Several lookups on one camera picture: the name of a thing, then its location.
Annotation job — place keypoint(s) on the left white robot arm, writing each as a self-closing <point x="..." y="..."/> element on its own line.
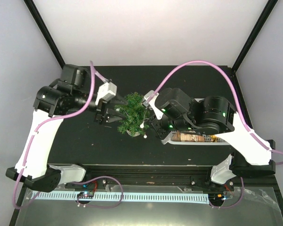
<point x="77" y="90"/>

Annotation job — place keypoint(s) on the right black frame post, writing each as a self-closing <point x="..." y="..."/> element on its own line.
<point x="264" y="15"/>

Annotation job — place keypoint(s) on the left black frame post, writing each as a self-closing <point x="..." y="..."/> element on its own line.
<point x="31" y="6"/>

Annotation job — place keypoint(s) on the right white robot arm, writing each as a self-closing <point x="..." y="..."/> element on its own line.
<point x="252" y="157"/>

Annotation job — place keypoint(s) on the white slotted cable duct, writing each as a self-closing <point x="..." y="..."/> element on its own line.
<point x="124" y="197"/>

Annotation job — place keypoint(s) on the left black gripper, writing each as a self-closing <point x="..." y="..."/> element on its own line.
<point x="99" y="112"/>

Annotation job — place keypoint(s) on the small green christmas tree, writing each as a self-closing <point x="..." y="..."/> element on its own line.
<point x="136" y="115"/>

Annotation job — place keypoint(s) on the white perforated plastic basket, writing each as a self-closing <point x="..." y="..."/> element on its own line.
<point x="193" y="142"/>

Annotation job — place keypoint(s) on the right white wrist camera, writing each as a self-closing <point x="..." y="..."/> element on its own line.
<point x="151" y="104"/>

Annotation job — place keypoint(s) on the gold bow ornament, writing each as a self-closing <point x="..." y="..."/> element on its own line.
<point x="216" y="139"/>

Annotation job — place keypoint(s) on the beige fabric sack ornament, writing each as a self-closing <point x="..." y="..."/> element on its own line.
<point x="183" y="137"/>

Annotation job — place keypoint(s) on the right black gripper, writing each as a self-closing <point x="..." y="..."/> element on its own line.
<point x="161" y="133"/>

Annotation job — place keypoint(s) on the black frame post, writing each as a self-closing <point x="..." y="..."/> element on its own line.
<point x="31" y="6"/>
<point x="264" y="15"/>

